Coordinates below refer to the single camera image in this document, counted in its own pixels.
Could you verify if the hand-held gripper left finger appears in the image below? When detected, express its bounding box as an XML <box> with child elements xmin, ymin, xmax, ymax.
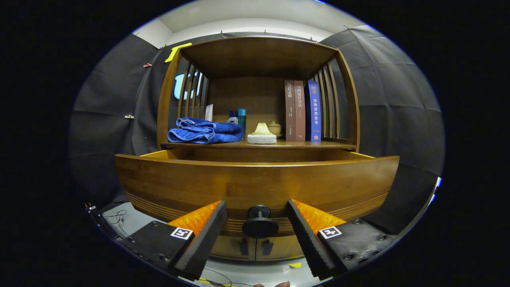
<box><xmin>120</xmin><ymin>201</ymin><xmax>228</xmax><ymax>281</ymax></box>

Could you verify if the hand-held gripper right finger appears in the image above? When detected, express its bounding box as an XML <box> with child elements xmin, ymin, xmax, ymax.
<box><xmin>286</xmin><ymin>199</ymin><xmax>399</xmax><ymax>281</ymax></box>

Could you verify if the wooden drawer with black knob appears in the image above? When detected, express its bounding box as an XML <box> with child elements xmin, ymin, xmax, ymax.
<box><xmin>115</xmin><ymin>149</ymin><xmax>400</xmax><ymax>239</ymax></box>

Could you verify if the cream handled white scrub sponge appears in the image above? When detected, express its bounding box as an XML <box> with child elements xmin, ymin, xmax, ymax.
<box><xmin>247</xmin><ymin>122</ymin><xmax>277</xmax><ymax>145</ymax></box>

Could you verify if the wooden cabinet door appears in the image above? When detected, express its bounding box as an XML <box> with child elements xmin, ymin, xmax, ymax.
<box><xmin>255</xmin><ymin>235</ymin><xmax>305</xmax><ymax>260</ymax></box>
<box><xmin>210</xmin><ymin>235</ymin><xmax>257</xmax><ymax>261</ymax></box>

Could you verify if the wooden countertop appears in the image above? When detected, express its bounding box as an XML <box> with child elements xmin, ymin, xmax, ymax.
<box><xmin>161</xmin><ymin>138</ymin><xmax>357</xmax><ymax>151</ymax></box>

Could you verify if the brown wooden cabinet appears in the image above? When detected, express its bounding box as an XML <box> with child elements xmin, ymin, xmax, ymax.
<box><xmin>156</xmin><ymin>36</ymin><xmax>361</xmax><ymax>261</ymax></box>

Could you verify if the folded blue towel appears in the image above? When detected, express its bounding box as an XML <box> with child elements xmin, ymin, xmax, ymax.
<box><xmin>167</xmin><ymin>117</ymin><xmax>244</xmax><ymax>144</ymax></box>

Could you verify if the blue book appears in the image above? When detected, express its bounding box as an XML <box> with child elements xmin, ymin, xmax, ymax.
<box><xmin>305</xmin><ymin>81</ymin><xmax>322</xmax><ymax>142</ymax></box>

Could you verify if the reddish brown book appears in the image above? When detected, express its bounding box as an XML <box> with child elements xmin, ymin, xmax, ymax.
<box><xmin>294</xmin><ymin>80</ymin><xmax>306</xmax><ymax>141</ymax></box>

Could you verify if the dark brown book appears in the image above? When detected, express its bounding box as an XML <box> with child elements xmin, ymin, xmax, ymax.
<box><xmin>284</xmin><ymin>80</ymin><xmax>297</xmax><ymax>141</ymax></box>

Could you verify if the thin grey floor cable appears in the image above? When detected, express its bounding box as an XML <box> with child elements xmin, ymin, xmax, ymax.
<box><xmin>103</xmin><ymin>210</ymin><xmax>129</xmax><ymax>238</ymax></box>

